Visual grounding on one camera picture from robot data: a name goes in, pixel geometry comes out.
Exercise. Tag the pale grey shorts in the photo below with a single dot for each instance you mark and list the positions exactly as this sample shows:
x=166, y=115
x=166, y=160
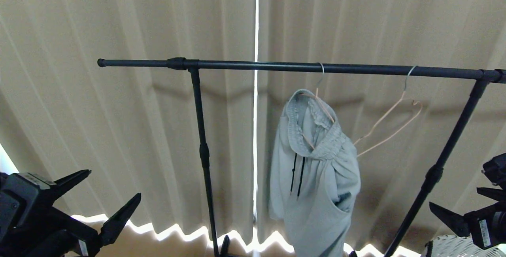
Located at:
x=312, y=201

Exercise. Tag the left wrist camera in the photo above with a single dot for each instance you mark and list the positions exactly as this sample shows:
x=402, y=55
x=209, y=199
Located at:
x=19, y=193

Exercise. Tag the pink clothes hanger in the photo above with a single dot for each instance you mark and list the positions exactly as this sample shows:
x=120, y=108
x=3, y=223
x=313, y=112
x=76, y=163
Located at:
x=389, y=112
x=321, y=75

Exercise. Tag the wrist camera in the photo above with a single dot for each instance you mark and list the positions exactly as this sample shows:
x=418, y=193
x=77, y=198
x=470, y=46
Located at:
x=496, y=170
x=19, y=193

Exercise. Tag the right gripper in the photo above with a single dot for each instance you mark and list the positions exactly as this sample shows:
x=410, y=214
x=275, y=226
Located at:
x=494, y=225

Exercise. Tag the white laundry basket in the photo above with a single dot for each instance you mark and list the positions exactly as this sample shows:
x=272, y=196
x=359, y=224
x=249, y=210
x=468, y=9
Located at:
x=446, y=249

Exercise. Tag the beige curtain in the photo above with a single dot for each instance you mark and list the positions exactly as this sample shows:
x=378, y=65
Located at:
x=99, y=12

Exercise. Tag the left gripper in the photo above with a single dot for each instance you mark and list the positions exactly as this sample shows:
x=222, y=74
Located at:
x=59, y=237

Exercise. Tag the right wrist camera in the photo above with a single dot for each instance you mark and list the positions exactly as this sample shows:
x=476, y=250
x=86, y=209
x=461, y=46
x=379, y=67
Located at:
x=496, y=170

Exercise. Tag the black clothes rack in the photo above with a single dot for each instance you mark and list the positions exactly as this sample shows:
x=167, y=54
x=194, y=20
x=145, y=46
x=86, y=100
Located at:
x=276, y=66

